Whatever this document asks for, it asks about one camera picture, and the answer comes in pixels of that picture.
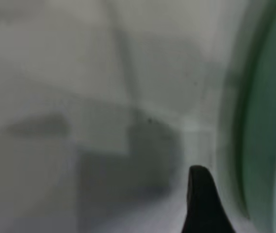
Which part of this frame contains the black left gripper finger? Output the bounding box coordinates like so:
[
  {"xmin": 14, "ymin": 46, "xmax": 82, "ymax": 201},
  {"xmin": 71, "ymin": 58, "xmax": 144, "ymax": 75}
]
[{"xmin": 181, "ymin": 165, "xmax": 237, "ymax": 233}]

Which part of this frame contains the green round plate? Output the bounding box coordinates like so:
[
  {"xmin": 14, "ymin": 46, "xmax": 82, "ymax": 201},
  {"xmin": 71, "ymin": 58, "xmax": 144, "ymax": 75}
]
[{"xmin": 222, "ymin": 0, "xmax": 276, "ymax": 233}]

